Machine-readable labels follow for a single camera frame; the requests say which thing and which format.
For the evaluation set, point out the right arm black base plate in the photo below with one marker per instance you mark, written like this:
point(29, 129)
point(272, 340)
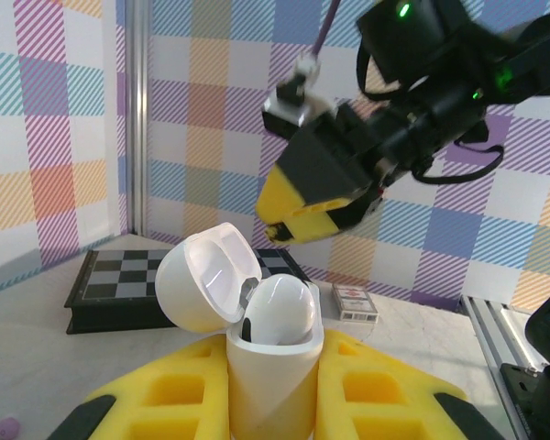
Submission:
point(531, 403)

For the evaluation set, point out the black grey chessboard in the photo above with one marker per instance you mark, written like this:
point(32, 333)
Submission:
point(119, 284)

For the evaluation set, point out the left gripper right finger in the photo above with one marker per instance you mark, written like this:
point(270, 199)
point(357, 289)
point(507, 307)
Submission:
point(371, 399)

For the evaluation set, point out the playing card box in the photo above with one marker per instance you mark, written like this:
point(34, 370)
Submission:
point(355, 302)

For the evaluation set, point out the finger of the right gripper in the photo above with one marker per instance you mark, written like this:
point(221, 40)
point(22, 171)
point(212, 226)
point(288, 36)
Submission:
point(311, 224)
point(321, 169)

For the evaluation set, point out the long aluminium mounting rail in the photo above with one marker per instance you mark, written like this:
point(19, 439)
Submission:
point(486, 330)

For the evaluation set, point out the white earbud charging case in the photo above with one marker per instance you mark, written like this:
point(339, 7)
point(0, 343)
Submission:
point(270, 380)

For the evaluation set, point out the purple earbud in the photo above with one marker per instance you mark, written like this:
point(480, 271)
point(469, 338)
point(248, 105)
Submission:
point(7, 427)

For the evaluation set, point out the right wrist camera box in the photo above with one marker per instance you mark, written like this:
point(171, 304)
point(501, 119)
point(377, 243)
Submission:
point(284, 110)

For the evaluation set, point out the aluminium corner post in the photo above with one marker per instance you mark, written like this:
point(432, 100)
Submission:
point(138, 114)

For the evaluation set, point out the white earbud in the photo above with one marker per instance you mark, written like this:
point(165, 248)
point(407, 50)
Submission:
point(279, 307)

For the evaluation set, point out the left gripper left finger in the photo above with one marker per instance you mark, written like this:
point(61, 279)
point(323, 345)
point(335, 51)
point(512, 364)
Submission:
point(174, 394)

